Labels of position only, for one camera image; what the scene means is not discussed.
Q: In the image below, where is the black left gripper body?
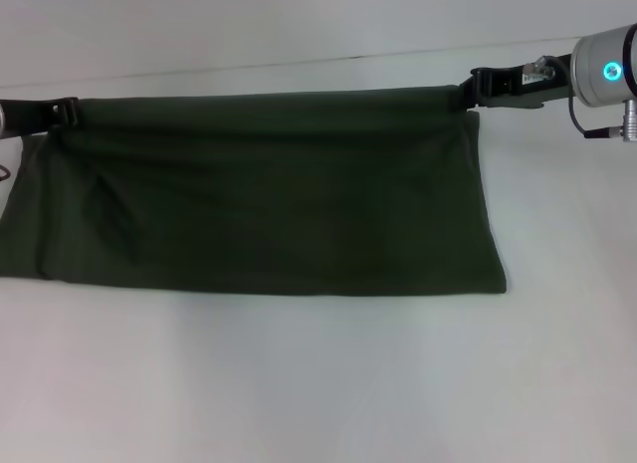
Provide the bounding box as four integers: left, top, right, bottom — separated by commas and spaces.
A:
2, 96, 66, 138

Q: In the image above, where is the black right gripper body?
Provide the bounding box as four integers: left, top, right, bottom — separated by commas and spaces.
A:
467, 53, 574, 111

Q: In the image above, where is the dark green FREE t-shirt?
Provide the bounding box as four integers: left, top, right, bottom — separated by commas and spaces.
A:
0, 83, 510, 301

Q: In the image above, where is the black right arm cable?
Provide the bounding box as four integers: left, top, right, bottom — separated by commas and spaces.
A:
566, 95, 637, 144

